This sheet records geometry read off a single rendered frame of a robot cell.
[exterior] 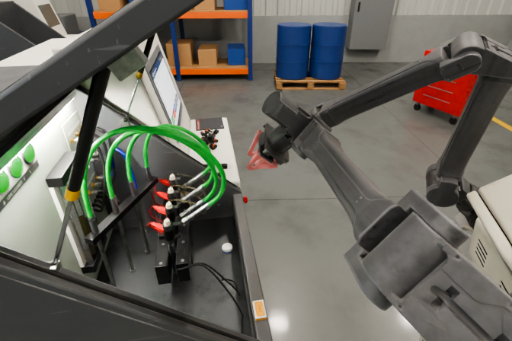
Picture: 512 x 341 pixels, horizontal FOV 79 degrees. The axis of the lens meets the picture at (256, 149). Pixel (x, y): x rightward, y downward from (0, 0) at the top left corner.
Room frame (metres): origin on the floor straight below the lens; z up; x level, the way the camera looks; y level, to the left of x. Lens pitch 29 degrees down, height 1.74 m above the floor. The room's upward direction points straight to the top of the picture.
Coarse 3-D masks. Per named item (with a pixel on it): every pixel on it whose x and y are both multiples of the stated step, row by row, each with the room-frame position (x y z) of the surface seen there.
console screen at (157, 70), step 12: (156, 48) 1.53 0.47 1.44; (156, 60) 1.41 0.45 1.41; (156, 72) 1.31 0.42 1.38; (168, 72) 1.59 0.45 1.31; (156, 84) 1.22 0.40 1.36; (168, 84) 1.47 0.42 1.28; (168, 96) 1.36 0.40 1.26; (168, 108) 1.26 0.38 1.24; (180, 108) 1.53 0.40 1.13; (168, 120) 1.18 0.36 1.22; (180, 120) 1.41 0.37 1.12
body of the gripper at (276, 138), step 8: (264, 128) 0.71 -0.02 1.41; (272, 128) 0.72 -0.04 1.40; (280, 128) 0.66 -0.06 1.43; (264, 136) 0.68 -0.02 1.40; (272, 136) 0.66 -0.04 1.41; (280, 136) 0.65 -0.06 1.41; (264, 144) 0.65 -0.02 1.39; (272, 144) 0.66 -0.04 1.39; (280, 144) 0.65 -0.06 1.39; (288, 144) 0.65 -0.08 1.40; (264, 152) 0.63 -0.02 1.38; (272, 152) 0.64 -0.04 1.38; (280, 152) 0.66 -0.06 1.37; (280, 160) 0.63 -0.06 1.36
